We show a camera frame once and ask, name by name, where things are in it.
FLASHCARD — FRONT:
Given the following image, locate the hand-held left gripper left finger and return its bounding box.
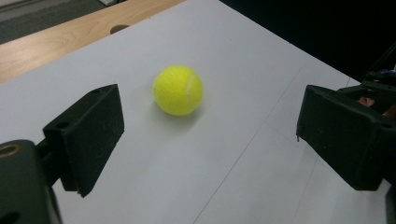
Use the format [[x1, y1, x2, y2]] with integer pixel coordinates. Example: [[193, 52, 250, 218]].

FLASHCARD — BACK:
[[42, 83, 125, 198]]

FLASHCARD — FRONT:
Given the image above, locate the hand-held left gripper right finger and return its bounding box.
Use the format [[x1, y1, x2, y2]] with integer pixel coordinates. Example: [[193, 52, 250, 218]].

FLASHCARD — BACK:
[[295, 84, 396, 191]]

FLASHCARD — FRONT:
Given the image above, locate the yellow tennis ball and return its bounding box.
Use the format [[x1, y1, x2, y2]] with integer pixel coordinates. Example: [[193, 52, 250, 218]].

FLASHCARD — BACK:
[[152, 64, 205, 117]]

